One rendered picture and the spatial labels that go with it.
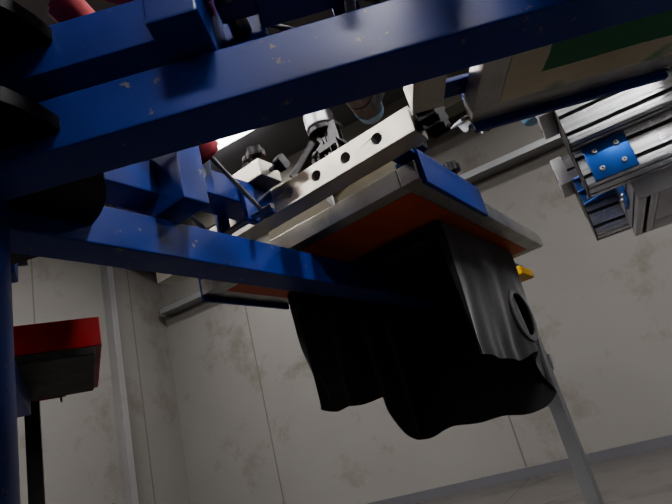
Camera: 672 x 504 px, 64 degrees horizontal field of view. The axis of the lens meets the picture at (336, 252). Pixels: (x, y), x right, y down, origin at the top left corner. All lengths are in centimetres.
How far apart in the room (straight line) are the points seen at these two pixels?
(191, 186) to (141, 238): 11
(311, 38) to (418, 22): 10
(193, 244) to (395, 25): 46
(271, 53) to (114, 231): 34
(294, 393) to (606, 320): 303
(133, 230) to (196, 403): 585
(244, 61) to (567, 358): 459
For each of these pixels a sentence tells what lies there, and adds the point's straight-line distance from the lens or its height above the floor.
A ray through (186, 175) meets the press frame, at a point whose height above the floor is 97.
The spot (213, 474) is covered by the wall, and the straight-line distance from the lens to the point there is 648.
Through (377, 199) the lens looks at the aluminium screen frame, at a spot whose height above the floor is 95.
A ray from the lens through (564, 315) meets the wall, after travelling 500.
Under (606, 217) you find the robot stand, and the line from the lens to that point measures 176.
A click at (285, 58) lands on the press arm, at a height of 89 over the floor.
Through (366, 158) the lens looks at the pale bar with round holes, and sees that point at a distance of 94.
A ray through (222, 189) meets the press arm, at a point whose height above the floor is 101.
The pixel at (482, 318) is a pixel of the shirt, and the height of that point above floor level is 73.
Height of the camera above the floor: 54
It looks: 20 degrees up
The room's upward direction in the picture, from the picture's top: 15 degrees counter-clockwise
